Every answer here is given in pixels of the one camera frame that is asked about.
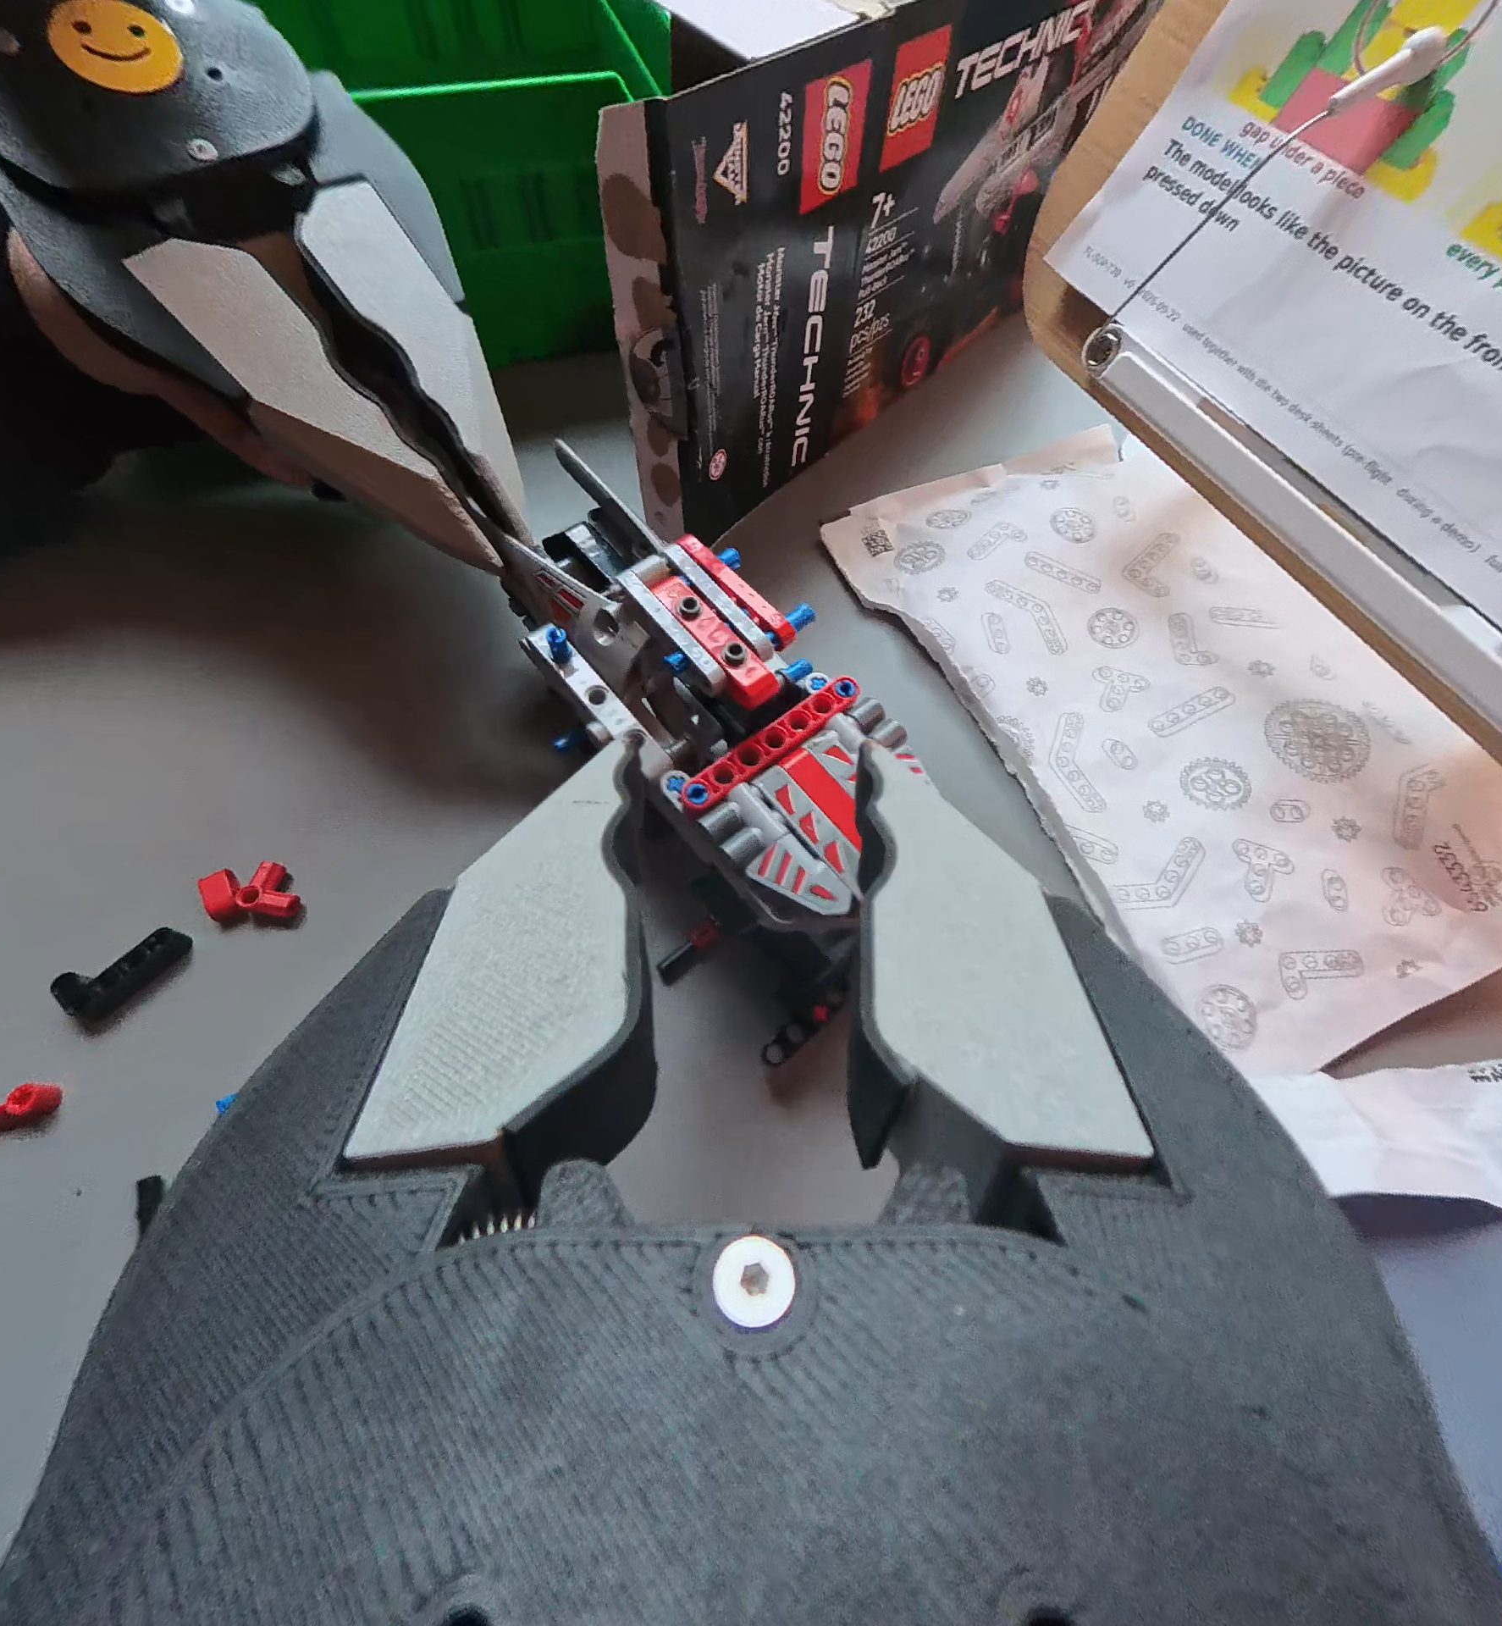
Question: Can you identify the printed white paper bag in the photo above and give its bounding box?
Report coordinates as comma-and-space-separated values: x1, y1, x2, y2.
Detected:
819, 425, 1502, 1083

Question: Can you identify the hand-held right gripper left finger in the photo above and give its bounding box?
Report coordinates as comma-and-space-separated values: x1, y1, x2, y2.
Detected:
338, 740, 663, 1171

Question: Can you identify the grey red brick vehicle model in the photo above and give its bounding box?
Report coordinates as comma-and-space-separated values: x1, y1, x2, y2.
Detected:
498, 438, 924, 1070

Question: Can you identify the white instruction sheet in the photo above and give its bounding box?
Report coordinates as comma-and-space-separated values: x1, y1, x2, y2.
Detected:
1045, 0, 1502, 651

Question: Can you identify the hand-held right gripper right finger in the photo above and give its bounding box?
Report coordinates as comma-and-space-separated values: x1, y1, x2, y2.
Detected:
847, 740, 1158, 1171

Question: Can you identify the green plastic bin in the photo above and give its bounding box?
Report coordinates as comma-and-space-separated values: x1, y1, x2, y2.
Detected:
0, 0, 675, 377

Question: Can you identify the black cardboard set box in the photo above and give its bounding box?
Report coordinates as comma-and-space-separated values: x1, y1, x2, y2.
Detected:
596, 0, 1166, 540

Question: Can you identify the white clip bar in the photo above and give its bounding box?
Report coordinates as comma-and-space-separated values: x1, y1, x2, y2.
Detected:
1084, 323, 1502, 769

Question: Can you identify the person's left hand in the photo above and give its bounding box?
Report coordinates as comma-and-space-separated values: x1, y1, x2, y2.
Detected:
6, 234, 324, 495

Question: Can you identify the brown instruction board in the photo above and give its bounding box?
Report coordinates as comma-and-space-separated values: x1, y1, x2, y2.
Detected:
1024, 0, 1502, 813

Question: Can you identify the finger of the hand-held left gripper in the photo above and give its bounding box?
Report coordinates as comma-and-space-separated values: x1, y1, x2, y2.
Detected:
294, 173, 533, 550
122, 232, 509, 577

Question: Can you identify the black angled brick beam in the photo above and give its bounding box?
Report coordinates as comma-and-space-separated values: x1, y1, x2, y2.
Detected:
50, 927, 194, 1022

